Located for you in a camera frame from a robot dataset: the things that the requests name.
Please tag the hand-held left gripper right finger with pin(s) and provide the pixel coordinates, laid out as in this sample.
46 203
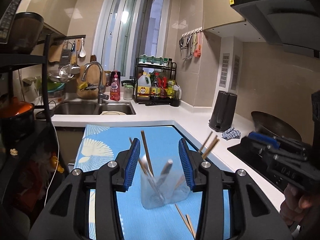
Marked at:
186 165

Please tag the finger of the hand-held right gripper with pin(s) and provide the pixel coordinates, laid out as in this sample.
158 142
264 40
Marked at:
252 148
263 140

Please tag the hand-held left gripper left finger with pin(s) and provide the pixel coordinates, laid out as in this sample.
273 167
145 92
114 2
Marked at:
131 165

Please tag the clear plastic utensil container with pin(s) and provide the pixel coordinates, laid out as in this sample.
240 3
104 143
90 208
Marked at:
165 203

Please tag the person's right hand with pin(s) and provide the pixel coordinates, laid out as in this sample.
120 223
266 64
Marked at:
297 202

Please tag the black gas stove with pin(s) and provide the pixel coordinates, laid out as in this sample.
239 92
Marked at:
250 155

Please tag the black wok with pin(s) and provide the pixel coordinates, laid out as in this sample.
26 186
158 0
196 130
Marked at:
275 126

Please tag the dark brown striped chopstick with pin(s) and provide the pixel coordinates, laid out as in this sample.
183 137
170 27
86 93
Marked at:
147 155

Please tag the grey dish rag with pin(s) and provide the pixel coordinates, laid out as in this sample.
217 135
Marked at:
231 133

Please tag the blue printed table cloth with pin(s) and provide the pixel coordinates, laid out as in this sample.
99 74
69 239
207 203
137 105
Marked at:
160 140

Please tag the black electric kettle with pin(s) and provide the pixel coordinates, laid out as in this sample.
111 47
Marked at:
222 112

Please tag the white plate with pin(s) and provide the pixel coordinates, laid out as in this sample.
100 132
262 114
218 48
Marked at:
113 113

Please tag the black pitcher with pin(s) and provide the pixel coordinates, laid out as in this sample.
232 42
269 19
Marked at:
175 96

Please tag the glass jar with green lid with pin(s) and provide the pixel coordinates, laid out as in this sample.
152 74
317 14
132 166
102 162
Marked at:
127 93

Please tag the red dish soap bottle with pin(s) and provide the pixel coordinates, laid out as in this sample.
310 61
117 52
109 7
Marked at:
115 90

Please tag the large yellow-label oil bottle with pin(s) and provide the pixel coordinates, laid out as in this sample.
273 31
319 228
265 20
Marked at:
143 87

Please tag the stainless steel sink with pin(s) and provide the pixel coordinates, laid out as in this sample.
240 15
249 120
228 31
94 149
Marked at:
75 108

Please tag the dark soy sauce bottle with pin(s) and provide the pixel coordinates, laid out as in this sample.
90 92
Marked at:
155 87

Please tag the wooden cutting board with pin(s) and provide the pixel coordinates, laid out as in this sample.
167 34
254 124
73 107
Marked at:
88 93

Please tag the black spice rack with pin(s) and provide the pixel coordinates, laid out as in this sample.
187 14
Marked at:
136 80

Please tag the chrome kitchen faucet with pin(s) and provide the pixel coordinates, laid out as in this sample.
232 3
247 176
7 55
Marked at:
100 80

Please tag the row of green-lid spice jars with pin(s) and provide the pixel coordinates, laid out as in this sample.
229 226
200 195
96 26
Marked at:
155 60

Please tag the green plastic bowl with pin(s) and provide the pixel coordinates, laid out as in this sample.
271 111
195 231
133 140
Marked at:
56 87

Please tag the orange hanging peeler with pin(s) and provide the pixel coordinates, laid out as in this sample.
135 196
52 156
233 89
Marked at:
198 48

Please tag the metal strainer bowl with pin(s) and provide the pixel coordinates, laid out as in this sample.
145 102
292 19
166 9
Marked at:
60 76

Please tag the hanging kitchen scissors and tools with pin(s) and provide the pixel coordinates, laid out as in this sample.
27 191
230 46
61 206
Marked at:
187 47

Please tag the black shelving rack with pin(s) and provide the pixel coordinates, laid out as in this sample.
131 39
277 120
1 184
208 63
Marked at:
47 80

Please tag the white hanging ladle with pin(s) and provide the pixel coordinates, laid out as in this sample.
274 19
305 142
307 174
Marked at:
82 52

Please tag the black pot with orange lid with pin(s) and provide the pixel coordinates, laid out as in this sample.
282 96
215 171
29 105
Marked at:
15 120

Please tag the metal grater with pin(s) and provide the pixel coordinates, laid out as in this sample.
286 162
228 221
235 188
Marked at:
65 56

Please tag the range hood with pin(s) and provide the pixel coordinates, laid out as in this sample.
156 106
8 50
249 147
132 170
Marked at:
275 12

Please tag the wide wall vent grille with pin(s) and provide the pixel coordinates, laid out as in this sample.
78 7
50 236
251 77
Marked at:
235 72

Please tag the narrow wall vent grille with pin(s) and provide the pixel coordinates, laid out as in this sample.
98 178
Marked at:
225 70

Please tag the window with white frame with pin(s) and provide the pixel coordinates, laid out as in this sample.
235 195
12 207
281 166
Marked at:
132 30

